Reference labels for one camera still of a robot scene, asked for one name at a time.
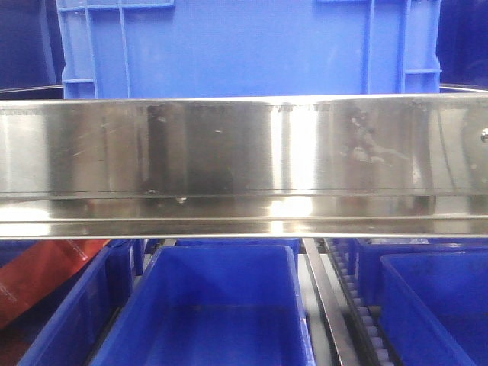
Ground roller track rail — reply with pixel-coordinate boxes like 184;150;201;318
298;238;401;365

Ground dark blue far-left crate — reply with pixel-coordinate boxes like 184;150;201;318
1;1;65;89

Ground red bag in bin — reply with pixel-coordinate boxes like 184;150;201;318
1;239;109;328

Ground large blue upper crate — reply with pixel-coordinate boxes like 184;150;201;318
56;1;441;98

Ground blue right upper crate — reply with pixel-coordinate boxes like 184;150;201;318
437;1;487;88

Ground blue left lower bin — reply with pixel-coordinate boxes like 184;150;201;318
17;239;136;365

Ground stainless steel shelf rail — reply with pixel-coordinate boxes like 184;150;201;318
1;91;487;239

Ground blue centre lower bin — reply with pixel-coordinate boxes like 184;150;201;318
91;245;315;365

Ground blue right lower bin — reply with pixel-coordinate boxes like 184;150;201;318
380;252;487;365

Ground steel rail screw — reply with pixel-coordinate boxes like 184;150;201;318
480;128;488;143

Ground blue bin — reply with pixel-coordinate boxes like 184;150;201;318
380;252;487;365
91;245;315;365
17;239;136;365

